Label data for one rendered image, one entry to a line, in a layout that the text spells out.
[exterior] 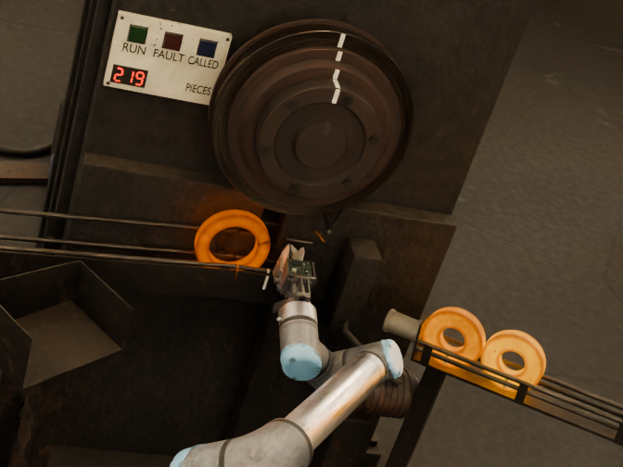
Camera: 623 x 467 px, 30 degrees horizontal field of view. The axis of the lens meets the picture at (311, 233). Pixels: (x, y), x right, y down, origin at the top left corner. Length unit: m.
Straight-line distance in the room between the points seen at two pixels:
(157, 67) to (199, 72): 0.10
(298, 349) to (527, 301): 2.16
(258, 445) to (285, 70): 0.84
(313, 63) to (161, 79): 0.37
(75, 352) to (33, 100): 2.54
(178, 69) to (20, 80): 2.52
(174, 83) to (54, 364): 0.70
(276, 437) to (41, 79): 3.26
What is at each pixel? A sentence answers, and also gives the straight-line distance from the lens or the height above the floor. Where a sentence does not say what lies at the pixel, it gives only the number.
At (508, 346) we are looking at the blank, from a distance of 2.83.
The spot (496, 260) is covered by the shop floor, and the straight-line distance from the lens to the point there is 4.87.
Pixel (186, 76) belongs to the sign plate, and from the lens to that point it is 2.72.
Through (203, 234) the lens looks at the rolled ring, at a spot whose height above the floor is 0.78.
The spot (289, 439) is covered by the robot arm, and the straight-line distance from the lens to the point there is 2.22.
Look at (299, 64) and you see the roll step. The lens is 2.57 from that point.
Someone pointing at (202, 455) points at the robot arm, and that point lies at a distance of 2.26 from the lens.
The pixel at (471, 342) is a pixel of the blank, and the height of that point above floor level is 0.72.
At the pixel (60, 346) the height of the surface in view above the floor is 0.60.
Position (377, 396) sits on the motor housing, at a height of 0.49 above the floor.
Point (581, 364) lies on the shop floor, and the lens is 4.44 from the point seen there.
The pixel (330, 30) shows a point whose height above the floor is 1.35.
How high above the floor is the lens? 2.18
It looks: 29 degrees down
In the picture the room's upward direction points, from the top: 18 degrees clockwise
